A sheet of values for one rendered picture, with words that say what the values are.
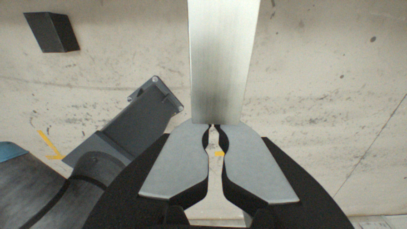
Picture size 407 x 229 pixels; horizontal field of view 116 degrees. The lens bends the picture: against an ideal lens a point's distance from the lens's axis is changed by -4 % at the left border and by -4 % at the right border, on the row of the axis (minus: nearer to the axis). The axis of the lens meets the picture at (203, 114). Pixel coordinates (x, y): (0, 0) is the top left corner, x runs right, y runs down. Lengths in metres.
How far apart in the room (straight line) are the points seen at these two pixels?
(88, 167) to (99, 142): 0.09
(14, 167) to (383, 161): 2.45
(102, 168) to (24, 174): 0.18
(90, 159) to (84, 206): 0.15
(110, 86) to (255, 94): 1.06
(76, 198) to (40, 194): 0.08
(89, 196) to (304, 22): 1.24
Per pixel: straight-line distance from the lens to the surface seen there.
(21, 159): 0.52
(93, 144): 0.61
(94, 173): 0.59
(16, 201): 0.51
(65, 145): 1.96
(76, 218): 0.55
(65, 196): 0.54
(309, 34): 1.10
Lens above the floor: 0.93
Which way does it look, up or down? 60 degrees down
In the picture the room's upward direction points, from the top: 175 degrees counter-clockwise
